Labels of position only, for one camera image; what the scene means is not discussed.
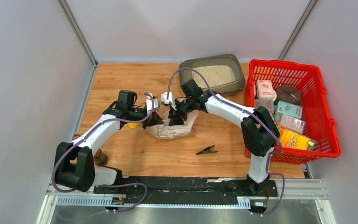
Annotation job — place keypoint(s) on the grey litter box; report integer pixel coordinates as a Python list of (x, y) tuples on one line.
[(222, 72)]

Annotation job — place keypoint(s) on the red plastic basket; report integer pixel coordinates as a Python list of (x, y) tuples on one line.
[(319, 125)]

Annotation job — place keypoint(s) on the teal box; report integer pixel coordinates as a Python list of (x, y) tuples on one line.
[(288, 109)]

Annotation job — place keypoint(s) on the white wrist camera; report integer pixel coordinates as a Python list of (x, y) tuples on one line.
[(152, 102), (168, 99)]

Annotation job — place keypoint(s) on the cola bottle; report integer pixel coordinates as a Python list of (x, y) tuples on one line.
[(100, 158)]

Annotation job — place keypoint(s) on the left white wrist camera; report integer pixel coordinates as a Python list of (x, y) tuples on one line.
[(152, 102)]

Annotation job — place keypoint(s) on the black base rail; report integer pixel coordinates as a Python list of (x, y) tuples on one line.
[(186, 190)]

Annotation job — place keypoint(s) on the yellow plastic scoop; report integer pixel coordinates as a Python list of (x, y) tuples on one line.
[(134, 125)]

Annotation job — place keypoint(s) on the black bag clip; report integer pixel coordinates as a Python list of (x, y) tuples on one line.
[(207, 150)]

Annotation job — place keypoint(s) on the grey pink box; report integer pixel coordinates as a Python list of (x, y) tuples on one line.
[(267, 103)]

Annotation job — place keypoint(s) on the brown round tin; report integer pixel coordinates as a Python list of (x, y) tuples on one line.
[(289, 94)]

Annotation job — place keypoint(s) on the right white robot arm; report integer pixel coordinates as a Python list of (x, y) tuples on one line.
[(259, 132)]

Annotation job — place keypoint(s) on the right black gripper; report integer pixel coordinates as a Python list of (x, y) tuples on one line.
[(175, 120)]

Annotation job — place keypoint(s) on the pink white carton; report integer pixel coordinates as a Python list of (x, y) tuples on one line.
[(264, 90)]

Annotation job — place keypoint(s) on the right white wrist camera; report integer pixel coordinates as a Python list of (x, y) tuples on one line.
[(168, 99)]

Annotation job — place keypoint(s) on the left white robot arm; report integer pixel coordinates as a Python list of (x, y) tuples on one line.
[(75, 167)]

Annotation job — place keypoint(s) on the pink cat litter bag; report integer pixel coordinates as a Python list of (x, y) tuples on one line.
[(166, 132)]

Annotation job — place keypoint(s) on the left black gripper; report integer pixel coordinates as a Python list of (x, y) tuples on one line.
[(154, 120)]

